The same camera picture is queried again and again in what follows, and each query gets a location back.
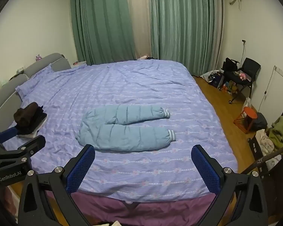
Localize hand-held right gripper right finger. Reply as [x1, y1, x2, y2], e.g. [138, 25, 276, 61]
[191, 145, 269, 226]

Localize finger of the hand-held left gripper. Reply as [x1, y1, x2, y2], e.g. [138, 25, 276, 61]
[0, 127, 19, 144]
[16, 135, 46, 158]

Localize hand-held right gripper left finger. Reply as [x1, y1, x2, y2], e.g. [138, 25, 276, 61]
[16, 144, 96, 226]

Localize light blue padded pants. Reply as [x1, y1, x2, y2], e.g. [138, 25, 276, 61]
[76, 105, 177, 152]

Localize white folded garment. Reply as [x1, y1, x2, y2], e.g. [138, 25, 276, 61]
[26, 120, 47, 138]

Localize brown folded garment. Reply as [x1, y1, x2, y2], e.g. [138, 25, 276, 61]
[13, 102, 38, 126]

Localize black folded garment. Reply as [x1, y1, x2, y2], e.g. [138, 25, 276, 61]
[19, 107, 48, 134]

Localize grey padded headboard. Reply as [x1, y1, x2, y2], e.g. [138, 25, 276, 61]
[0, 53, 72, 128]

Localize floral cloth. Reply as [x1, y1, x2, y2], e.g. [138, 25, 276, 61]
[255, 131, 282, 170]

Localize red stool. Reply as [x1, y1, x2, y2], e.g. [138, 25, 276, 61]
[233, 107, 258, 134]

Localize white plastic bag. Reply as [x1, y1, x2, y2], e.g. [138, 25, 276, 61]
[242, 97, 252, 113]

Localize white bag with dark contents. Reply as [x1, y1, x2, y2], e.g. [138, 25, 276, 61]
[200, 69, 224, 87]

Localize white nightstand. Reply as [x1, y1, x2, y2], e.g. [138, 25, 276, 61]
[70, 61, 87, 69]

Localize purple patterned bedsheet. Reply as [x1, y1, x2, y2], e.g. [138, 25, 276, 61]
[1, 59, 238, 203]

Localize black chair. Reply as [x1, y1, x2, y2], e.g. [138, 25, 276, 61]
[223, 57, 261, 104]

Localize beige sheer curtain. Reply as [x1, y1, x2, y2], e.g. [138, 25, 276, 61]
[125, 0, 152, 60]

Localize white air conditioner hose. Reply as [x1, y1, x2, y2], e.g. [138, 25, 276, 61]
[229, 0, 243, 11]

